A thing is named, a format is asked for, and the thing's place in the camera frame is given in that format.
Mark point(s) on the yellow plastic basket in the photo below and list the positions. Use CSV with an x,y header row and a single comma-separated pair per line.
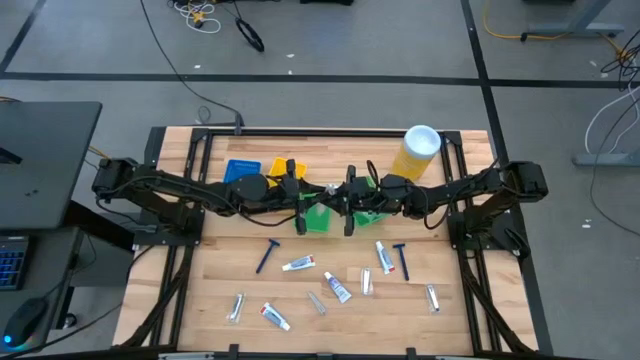
x,y
277,167

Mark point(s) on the dark blue disposable razor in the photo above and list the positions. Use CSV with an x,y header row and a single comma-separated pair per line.
x,y
402,265
266,257

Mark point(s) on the black desk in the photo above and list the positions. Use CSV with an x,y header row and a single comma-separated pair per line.
x,y
45,160

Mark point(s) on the red white toothbrush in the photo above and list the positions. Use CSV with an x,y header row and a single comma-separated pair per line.
x,y
330,189

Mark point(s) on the white tube blue print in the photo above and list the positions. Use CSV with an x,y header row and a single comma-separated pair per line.
x,y
337,287

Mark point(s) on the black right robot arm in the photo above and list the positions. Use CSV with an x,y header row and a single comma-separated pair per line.
x,y
465,190

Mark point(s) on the black keyboard blue backlight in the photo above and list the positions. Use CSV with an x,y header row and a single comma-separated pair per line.
x,y
12,265

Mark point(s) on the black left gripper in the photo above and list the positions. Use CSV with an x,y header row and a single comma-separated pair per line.
x,y
292,197

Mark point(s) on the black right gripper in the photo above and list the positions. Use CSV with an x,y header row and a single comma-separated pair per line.
x,y
362,195

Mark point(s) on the black computer mouse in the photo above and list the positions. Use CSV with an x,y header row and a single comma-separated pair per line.
x,y
25,322

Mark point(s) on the yellow canister white lid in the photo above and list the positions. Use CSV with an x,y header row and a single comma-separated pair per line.
x,y
417,150

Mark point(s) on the black aluminium table frame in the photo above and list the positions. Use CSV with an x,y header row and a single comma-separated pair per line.
x,y
325,133

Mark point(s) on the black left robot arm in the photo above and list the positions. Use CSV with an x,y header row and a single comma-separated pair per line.
x,y
165,187

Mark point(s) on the grey stand base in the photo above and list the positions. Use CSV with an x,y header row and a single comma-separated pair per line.
x,y
610,159
575,29

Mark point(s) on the blue plastic basket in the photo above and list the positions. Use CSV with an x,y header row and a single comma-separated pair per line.
x,y
240,169

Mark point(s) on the green plastic basket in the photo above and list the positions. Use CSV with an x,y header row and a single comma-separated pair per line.
x,y
372,219
317,222

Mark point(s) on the small white toothpaste tube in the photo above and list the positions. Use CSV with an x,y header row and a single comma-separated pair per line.
x,y
298,263
385,257
274,316

